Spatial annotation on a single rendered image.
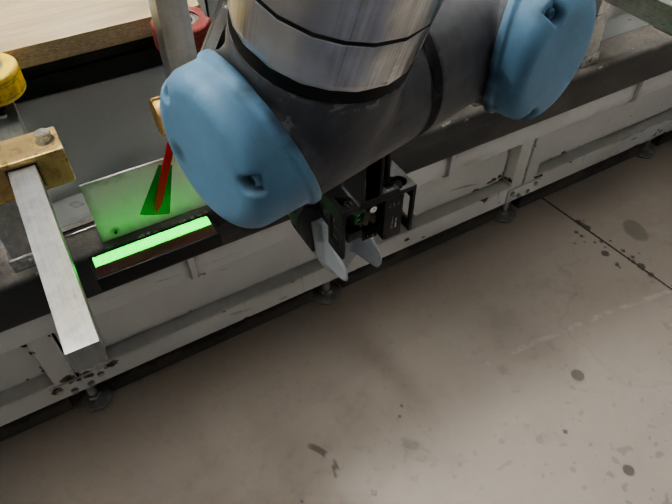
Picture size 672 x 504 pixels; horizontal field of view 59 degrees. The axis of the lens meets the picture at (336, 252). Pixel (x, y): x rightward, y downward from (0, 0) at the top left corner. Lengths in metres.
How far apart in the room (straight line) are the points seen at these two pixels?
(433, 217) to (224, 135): 1.42
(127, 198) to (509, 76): 0.60
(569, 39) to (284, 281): 1.19
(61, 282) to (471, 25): 0.45
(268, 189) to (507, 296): 1.49
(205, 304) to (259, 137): 1.22
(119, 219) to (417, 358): 0.92
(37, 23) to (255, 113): 0.74
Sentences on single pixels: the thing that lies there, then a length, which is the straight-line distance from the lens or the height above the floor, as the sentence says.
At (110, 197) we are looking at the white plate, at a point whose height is 0.77.
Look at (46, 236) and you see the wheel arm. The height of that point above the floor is 0.85.
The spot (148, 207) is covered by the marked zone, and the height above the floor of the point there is 0.73.
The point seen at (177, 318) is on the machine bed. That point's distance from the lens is 1.43.
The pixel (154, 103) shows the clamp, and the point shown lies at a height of 0.87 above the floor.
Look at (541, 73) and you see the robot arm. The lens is 0.32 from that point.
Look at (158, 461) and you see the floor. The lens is 1.45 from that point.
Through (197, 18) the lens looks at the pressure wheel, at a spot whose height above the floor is 0.90.
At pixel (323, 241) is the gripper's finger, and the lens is 0.56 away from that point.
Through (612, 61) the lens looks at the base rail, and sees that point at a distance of 1.29.
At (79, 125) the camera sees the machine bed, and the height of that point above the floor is 0.74.
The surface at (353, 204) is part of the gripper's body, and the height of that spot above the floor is 0.96.
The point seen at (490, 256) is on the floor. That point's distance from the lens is 1.79.
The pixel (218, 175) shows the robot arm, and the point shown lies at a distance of 0.24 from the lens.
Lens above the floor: 1.28
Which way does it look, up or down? 47 degrees down
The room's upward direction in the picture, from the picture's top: straight up
